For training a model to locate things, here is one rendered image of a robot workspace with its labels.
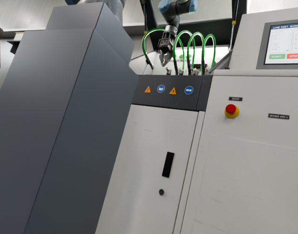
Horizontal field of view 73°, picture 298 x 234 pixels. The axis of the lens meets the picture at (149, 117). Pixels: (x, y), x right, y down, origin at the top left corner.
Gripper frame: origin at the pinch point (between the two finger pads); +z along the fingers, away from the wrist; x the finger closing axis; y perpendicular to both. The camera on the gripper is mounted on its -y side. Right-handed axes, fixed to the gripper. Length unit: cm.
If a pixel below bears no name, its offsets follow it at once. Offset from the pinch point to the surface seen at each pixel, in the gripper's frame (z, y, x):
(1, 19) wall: -246, -132, -710
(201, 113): 34, 22, 36
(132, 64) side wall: -4.1, -5.1, -28.7
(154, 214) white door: 77, 22, 26
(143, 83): 22.0, 21.7, 4.0
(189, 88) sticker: 23.5, 21.8, 28.4
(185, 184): 63, 22, 36
